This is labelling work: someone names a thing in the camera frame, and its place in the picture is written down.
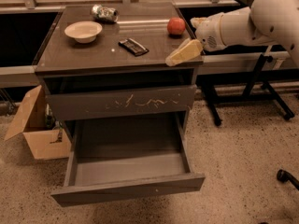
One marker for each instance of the scratched grey top drawer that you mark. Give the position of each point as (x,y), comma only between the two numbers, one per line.
(106,104)

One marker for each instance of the black chair caster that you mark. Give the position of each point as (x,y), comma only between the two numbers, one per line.
(284,176)

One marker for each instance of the white bowl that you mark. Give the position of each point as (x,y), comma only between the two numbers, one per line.
(83,31)

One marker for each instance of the red apple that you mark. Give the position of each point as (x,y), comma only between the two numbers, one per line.
(176,26)

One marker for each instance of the grey drawer cabinet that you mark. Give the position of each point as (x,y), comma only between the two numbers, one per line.
(67,66)

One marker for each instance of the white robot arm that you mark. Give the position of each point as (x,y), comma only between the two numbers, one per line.
(263,23)

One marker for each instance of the open cardboard box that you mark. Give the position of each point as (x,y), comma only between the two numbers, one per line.
(30,121)

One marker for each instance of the open grey middle drawer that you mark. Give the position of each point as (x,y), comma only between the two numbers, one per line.
(125,158)

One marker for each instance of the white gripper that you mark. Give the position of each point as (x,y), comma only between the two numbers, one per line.
(207,32)

